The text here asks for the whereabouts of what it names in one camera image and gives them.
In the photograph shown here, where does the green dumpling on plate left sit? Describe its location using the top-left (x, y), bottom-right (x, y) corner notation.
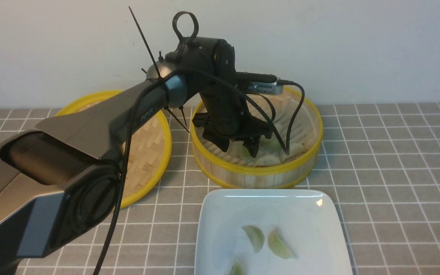
top-left (242, 226), bottom-right (264, 254)

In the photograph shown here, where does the green dumpling plate bottom edge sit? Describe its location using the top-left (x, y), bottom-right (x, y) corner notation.
top-left (228, 261), bottom-right (245, 275)

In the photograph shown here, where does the white square plate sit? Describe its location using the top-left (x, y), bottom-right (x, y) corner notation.
top-left (194, 189), bottom-right (353, 275)

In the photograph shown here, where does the grey checked tablecloth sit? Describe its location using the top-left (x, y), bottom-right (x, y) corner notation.
top-left (0, 102), bottom-right (440, 275)

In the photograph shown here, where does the green dumpling on plate right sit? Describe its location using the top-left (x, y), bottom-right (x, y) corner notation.
top-left (267, 227), bottom-right (296, 259)

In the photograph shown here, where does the green dumpling on plate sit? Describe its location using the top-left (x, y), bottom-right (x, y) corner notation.
top-left (242, 226), bottom-right (264, 254)
top-left (267, 227), bottom-right (296, 259)

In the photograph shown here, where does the white dumpling front steamer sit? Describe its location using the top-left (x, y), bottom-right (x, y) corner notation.
top-left (253, 154), bottom-right (282, 167)

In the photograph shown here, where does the white dumpling steamer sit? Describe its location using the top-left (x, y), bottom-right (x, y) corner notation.
top-left (279, 142), bottom-right (307, 163)
top-left (253, 154), bottom-right (282, 167)

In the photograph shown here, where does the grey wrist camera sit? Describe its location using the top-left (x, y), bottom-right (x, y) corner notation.
top-left (236, 72), bottom-right (283, 95)

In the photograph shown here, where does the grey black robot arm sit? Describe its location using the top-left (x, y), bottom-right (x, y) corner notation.
top-left (0, 37), bottom-right (275, 275)

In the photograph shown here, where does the bamboo steamer basket yellow rim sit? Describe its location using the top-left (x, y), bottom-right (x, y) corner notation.
top-left (191, 99), bottom-right (324, 189)

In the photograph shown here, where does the white dumpling right steamer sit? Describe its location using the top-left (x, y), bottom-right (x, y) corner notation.
top-left (279, 142), bottom-right (307, 163)

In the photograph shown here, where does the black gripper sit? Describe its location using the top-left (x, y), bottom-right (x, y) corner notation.
top-left (192, 84), bottom-right (273, 158)

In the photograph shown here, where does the bamboo steamer lid yellow rim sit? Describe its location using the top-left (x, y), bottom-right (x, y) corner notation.
top-left (55, 90), bottom-right (173, 209)

